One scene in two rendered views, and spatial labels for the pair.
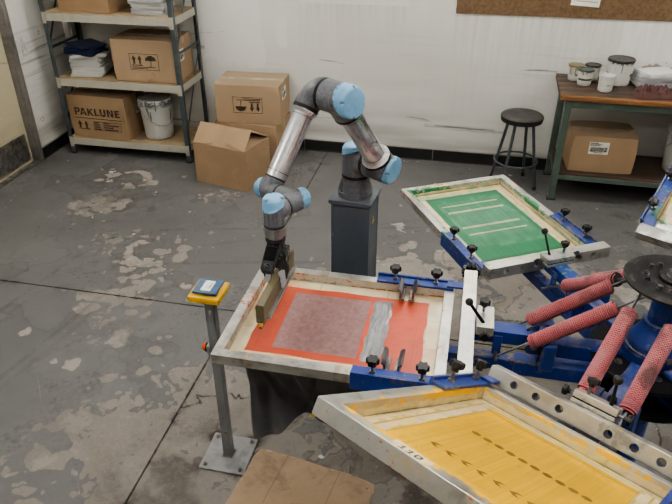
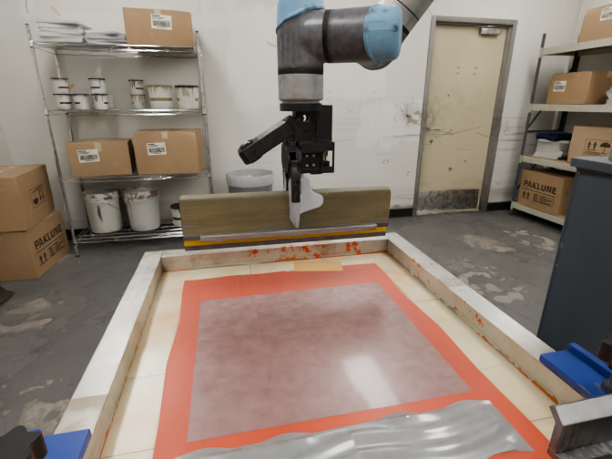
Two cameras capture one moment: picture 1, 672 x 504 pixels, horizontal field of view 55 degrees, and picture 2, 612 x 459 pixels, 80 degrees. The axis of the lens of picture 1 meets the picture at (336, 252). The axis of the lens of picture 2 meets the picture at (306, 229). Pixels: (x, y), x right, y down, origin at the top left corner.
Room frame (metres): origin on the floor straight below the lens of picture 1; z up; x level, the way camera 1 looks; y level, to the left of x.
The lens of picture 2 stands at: (1.70, -0.39, 1.29)
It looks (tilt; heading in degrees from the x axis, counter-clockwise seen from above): 19 degrees down; 65
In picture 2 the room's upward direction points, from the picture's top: straight up
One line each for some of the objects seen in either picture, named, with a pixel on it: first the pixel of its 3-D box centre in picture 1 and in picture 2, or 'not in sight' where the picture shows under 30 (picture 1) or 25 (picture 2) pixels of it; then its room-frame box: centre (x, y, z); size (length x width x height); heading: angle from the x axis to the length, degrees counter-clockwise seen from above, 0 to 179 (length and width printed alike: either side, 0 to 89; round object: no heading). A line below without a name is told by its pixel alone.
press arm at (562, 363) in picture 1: (458, 355); not in sight; (1.81, -0.44, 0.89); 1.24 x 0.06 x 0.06; 78
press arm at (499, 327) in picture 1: (499, 332); not in sight; (1.78, -0.57, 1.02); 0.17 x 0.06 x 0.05; 78
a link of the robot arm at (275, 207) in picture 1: (274, 210); (301, 37); (1.97, 0.21, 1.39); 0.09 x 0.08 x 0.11; 138
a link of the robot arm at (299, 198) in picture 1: (291, 199); (365, 36); (2.05, 0.16, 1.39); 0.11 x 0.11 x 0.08; 48
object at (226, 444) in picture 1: (219, 378); not in sight; (2.13, 0.51, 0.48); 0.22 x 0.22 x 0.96; 78
